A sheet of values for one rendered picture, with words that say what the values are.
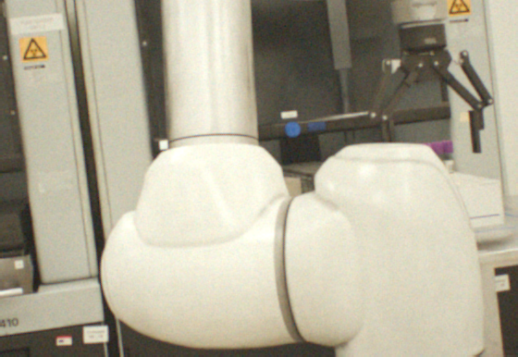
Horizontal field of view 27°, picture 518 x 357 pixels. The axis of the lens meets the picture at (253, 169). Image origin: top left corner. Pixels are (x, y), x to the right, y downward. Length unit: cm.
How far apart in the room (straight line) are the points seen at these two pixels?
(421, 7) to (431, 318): 77
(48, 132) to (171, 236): 105
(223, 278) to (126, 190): 106
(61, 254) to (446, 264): 121
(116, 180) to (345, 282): 113
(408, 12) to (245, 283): 75
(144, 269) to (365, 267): 23
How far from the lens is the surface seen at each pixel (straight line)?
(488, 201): 160
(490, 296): 136
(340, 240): 106
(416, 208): 105
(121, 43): 215
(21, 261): 206
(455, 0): 228
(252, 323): 111
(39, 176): 214
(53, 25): 215
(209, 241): 110
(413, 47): 174
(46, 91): 214
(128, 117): 214
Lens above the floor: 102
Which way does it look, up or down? 3 degrees down
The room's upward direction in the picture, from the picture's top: 7 degrees counter-clockwise
